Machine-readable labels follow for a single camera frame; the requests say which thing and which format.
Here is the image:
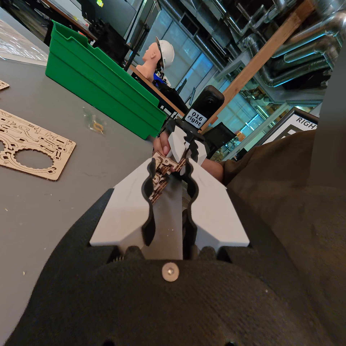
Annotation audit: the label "printed instruction sheet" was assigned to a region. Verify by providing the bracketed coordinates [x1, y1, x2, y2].
[0, 18, 50, 67]

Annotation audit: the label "wooden model assembly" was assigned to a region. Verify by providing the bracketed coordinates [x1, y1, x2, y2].
[150, 151, 187, 205]

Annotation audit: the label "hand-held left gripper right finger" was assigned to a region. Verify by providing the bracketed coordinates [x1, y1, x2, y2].
[185, 158, 250, 250]

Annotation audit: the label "person's right hand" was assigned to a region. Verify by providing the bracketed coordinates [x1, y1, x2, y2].
[152, 132, 171, 157]

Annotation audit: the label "green plastic bin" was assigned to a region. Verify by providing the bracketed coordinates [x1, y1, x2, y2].
[45, 20, 167, 140]

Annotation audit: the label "small plastic bag with ring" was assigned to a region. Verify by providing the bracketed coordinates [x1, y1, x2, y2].
[82, 106, 108, 135]

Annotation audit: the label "person's right forearm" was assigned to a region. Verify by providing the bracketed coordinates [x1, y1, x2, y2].
[201, 159, 225, 183]

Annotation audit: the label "wooden puzzle sheet gear holes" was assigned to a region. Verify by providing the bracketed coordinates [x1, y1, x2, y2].
[0, 109, 77, 182]

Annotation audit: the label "wooden ceiling beam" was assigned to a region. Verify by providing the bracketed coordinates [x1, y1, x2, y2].
[208, 0, 316, 128]

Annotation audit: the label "grey desk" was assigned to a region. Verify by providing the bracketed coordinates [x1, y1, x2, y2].
[0, 8, 168, 342]

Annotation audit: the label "metal ventilation ducts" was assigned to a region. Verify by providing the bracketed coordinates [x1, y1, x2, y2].
[159, 0, 346, 88]

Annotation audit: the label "black white sign board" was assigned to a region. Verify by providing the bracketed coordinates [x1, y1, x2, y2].
[260, 106, 320, 147]

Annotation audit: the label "mannequin head white hard hat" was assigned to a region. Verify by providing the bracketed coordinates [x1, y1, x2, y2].
[135, 36, 175, 82]

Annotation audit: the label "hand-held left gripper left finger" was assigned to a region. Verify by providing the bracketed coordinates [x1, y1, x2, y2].
[89, 158, 157, 247]

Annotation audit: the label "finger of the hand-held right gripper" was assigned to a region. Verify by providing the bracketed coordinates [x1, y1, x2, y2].
[167, 125, 190, 162]
[190, 140, 209, 166]

